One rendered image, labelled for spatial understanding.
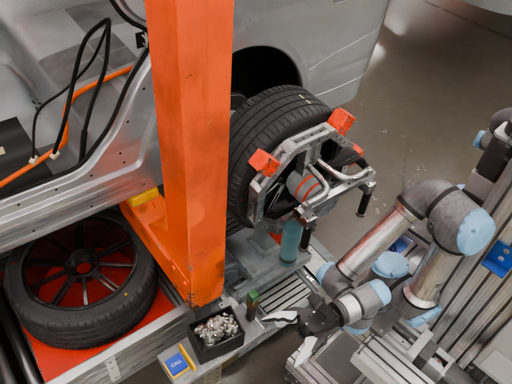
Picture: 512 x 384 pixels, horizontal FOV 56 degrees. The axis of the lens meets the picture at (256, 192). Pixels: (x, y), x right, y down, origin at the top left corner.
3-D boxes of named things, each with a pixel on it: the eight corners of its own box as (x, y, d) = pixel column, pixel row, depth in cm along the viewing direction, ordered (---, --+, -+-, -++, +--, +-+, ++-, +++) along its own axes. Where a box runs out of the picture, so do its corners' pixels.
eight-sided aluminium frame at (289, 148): (329, 194, 247) (352, 108, 207) (338, 202, 243) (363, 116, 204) (244, 241, 222) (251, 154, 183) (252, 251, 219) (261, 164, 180)
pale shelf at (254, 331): (241, 306, 217) (241, 302, 215) (264, 334, 208) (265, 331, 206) (157, 359, 198) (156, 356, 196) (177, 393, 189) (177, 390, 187)
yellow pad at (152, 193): (145, 178, 232) (145, 171, 228) (159, 196, 224) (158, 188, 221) (119, 190, 225) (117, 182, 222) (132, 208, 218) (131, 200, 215)
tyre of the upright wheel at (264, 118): (333, 112, 249) (269, 59, 194) (366, 137, 236) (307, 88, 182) (256, 209, 262) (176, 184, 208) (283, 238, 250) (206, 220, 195)
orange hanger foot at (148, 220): (149, 196, 245) (142, 145, 220) (205, 268, 218) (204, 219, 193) (119, 210, 237) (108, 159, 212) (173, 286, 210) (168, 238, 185)
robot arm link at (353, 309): (363, 307, 125) (344, 286, 131) (349, 315, 123) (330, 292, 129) (360, 324, 130) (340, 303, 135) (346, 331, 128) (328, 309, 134)
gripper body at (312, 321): (309, 354, 125) (346, 334, 129) (312, 335, 119) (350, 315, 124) (292, 332, 130) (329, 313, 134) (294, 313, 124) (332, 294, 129)
